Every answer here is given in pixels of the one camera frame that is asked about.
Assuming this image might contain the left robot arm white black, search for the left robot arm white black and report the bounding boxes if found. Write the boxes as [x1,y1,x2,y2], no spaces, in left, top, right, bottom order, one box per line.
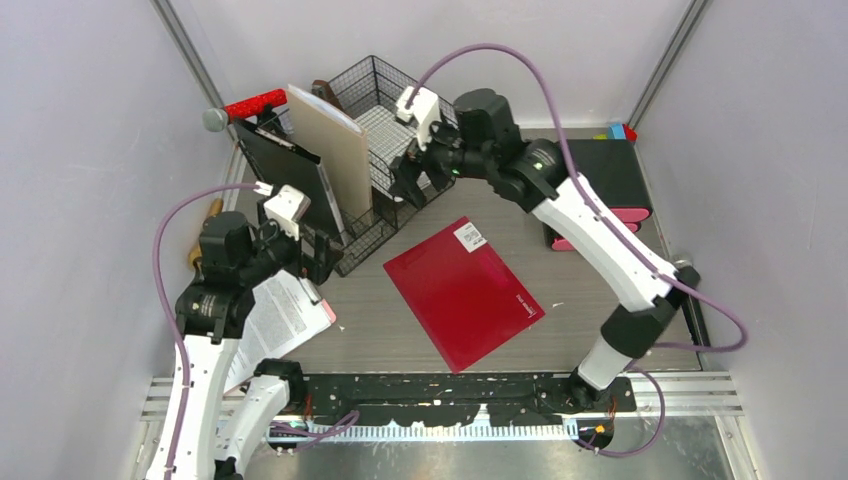
[146,211,343,479]

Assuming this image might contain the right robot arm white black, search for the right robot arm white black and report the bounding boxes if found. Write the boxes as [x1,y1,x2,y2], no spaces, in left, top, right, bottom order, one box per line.
[390,87,700,411]

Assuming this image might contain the brown object behind organizer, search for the brown object behind organizer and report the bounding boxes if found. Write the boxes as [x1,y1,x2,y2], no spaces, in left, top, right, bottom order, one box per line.
[311,80,344,111]

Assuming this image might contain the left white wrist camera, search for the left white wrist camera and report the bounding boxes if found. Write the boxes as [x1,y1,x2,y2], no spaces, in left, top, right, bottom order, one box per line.
[262,185,311,241]

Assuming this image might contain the black clip file folder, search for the black clip file folder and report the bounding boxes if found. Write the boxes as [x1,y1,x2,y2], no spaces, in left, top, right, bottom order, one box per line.
[233,120,345,239]

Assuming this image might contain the colourful toy blocks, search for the colourful toy blocks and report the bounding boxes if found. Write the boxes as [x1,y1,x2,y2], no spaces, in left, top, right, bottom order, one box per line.
[593,123,638,143]

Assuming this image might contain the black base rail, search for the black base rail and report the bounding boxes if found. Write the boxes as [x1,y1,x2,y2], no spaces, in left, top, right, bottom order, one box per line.
[282,372,637,427]

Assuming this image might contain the pink clipboard with paper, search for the pink clipboard with paper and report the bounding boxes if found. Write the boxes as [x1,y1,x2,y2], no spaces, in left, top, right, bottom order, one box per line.
[224,271,336,393]

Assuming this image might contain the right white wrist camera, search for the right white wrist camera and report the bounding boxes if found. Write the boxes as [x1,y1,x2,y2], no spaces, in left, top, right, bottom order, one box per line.
[395,86,441,151]

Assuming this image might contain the red glitter microphone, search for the red glitter microphone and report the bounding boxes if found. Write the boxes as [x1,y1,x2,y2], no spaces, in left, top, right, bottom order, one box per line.
[201,88,287,132]

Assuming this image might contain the white grid clipboard in tray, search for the white grid clipboard in tray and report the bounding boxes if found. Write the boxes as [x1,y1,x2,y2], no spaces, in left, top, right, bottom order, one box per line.
[355,105,415,175]

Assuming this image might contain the black microphone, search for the black microphone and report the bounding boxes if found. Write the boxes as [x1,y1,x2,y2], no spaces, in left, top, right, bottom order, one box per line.
[671,254,711,346]

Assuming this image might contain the black wire mesh organizer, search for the black wire mesh organizer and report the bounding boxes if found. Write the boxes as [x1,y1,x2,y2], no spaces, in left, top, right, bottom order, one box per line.
[264,55,460,278]

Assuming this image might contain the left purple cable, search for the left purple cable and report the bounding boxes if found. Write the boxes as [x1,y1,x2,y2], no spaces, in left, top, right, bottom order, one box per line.
[152,182,274,480]

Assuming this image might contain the black pink drawer cabinet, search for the black pink drawer cabinet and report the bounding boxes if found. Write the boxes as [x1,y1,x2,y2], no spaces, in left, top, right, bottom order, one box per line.
[567,139,653,233]

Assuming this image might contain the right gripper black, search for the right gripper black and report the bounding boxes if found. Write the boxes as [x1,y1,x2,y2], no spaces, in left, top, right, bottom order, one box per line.
[389,110,493,210]

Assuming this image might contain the red notebook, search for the red notebook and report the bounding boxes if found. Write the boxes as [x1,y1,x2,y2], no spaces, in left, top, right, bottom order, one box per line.
[383,217,545,374]

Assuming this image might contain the beige folder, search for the beige folder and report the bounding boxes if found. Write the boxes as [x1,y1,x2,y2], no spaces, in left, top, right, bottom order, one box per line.
[286,84,372,218]

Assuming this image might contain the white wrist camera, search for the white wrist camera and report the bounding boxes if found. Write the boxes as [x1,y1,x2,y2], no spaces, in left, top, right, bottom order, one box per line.
[262,185,311,241]
[395,86,441,151]

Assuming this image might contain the wooden stick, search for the wooden stick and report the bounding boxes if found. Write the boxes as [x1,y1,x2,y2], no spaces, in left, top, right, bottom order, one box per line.
[187,197,224,272]

